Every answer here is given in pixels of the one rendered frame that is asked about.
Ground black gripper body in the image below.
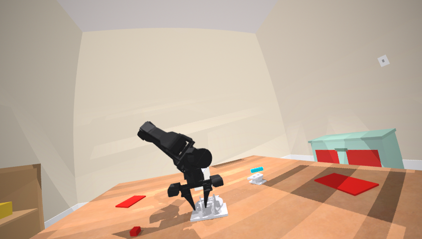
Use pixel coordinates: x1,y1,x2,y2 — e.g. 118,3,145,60
167,166,224,197

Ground cyan rectangular bar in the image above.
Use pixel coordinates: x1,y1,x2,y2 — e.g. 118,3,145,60
250,167,263,173

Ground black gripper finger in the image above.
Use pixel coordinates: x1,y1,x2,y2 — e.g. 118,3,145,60
203,187,213,208
181,189,196,211

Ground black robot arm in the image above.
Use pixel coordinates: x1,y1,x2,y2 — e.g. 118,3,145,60
137,121,212,180

